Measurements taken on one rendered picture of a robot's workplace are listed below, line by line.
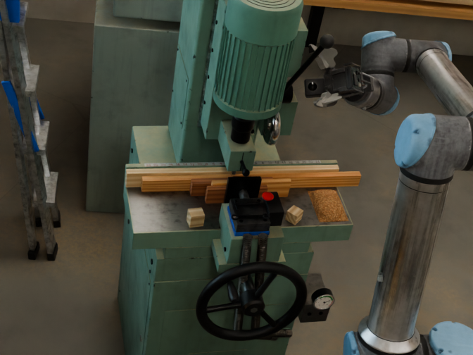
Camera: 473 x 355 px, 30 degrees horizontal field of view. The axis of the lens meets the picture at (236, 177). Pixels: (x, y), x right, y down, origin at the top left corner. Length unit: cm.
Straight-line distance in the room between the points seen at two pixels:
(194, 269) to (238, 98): 51
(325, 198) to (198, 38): 55
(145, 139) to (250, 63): 71
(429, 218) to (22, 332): 171
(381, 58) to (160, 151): 74
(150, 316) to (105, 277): 88
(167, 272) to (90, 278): 101
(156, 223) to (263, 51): 54
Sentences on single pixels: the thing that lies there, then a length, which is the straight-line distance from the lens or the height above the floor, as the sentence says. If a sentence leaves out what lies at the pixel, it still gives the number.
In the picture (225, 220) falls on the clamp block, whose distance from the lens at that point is 226.
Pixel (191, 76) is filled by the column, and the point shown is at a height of 114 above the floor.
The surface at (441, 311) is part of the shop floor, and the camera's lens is 357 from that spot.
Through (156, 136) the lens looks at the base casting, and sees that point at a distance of 273.
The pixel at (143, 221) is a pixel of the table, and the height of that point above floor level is 90.
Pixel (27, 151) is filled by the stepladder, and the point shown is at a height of 52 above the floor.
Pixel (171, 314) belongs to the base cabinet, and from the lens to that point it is 252.
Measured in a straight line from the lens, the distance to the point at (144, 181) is 236.
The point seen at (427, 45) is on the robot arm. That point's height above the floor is 131.
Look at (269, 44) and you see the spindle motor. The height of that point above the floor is 142.
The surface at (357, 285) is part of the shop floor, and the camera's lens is 354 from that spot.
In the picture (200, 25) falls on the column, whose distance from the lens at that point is 232.
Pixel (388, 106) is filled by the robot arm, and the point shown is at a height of 118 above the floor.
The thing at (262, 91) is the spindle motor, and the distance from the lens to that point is 214.
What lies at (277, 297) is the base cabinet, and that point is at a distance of 256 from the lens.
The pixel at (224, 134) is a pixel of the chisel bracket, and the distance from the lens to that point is 235.
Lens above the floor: 249
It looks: 40 degrees down
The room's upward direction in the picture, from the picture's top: 11 degrees clockwise
